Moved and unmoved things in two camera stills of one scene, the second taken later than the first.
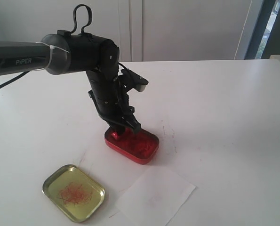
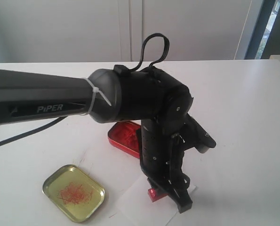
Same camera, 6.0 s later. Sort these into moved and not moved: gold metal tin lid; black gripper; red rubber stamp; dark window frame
Moved: black gripper; red rubber stamp
Not moved: gold metal tin lid; dark window frame
